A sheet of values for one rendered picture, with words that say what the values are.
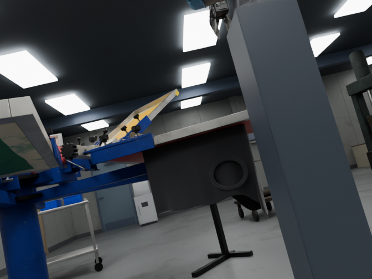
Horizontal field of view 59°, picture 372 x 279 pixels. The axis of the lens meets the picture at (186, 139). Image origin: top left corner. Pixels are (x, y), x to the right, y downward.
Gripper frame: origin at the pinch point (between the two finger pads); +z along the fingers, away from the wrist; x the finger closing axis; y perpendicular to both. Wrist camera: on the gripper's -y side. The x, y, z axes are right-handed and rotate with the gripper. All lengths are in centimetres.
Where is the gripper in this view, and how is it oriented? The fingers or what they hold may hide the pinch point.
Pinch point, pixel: (224, 35)
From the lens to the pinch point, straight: 157.6
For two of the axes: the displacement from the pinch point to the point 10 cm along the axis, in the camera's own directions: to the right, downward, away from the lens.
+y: 0.2, -1.5, -9.9
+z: 2.4, 9.6, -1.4
